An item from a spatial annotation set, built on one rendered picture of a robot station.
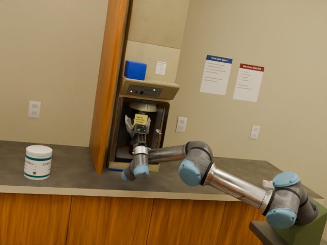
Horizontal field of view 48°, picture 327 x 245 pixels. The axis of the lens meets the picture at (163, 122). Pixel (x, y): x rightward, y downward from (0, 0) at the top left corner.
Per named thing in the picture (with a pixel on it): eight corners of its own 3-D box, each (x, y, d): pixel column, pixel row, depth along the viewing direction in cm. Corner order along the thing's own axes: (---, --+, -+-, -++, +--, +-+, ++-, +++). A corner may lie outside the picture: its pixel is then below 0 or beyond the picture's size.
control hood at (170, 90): (119, 92, 214) (121, 75, 211) (172, 99, 224) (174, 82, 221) (122, 96, 203) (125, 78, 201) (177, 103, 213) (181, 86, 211)
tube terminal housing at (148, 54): (102, 154, 247) (119, 38, 230) (149, 158, 257) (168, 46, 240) (107, 168, 223) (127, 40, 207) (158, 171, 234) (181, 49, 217)
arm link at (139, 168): (130, 178, 184) (138, 172, 178) (129, 158, 190) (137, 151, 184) (143, 180, 188) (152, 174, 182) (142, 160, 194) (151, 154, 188)
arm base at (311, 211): (325, 213, 167) (317, 197, 164) (296, 230, 168) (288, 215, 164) (307, 197, 181) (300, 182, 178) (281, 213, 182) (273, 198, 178)
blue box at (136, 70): (123, 75, 211) (125, 60, 209) (140, 78, 214) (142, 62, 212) (126, 78, 202) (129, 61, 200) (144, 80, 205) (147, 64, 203)
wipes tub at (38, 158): (24, 170, 200) (27, 143, 197) (49, 171, 204) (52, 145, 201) (22, 180, 188) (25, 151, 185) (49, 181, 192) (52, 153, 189)
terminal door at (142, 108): (110, 161, 222) (120, 96, 214) (158, 164, 232) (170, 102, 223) (111, 161, 222) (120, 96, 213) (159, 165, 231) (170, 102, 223)
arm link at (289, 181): (309, 187, 172) (299, 166, 167) (304, 209, 162) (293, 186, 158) (284, 190, 179) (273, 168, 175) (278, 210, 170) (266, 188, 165)
